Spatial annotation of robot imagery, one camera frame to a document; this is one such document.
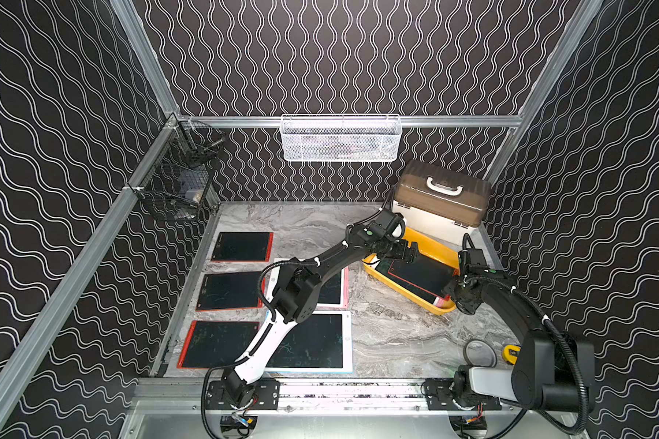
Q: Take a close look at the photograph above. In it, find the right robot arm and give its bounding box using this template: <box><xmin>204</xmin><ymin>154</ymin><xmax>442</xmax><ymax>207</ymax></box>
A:
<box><xmin>444</xmin><ymin>234</ymin><xmax>595</xmax><ymax>435</ymax></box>

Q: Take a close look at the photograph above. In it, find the large red writing tablet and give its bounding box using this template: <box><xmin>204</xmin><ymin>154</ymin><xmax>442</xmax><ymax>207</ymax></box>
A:
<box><xmin>178</xmin><ymin>320</ymin><xmax>259</xmax><ymax>369</ymax></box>

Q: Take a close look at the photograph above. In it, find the black wire wall basket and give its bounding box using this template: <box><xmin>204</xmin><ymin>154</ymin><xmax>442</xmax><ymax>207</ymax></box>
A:
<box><xmin>134</xmin><ymin>119</ymin><xmax>229</xmax><ymax>223</ymax></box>

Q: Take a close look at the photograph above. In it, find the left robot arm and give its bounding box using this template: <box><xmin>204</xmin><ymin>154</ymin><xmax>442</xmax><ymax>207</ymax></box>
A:
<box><xmin>200</xmin><ymin>199</ymin><xmax>418</xmax><ymax>412</ymax></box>

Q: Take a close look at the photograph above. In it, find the blue white writing tablet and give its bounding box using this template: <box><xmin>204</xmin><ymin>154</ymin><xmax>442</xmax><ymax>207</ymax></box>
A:
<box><xmin>265</xmin><ymin>311</ymin><xmax>353</xmax><ymax>373</ymax></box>

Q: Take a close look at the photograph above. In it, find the yellow tape measure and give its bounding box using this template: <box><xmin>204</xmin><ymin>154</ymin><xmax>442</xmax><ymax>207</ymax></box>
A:
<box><xmin>502</xmin><ymin>345</ymin><xmax>521</xmax><ymax>365</ymax></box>

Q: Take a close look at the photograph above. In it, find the yellow storage tray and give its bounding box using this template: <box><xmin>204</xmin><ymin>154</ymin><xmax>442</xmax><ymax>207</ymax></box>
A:
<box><xmin>364</xmin><ymin>229</ymin><xmax>459</xmax><ymax>316</ymax></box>

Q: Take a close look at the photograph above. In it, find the brown white storage case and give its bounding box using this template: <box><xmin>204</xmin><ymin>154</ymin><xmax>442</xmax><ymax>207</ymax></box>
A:
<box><xmin>392</xmin><ymin>160</ymin><xmax>492</xmax><ymax>243</ymax></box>

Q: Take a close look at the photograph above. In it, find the adhesive tape roll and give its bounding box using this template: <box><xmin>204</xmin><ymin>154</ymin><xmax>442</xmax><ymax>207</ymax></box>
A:
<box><xmin>462</xmin><ymin>338</ymin><xmax>498</xmax><ymax>368</ymax></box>

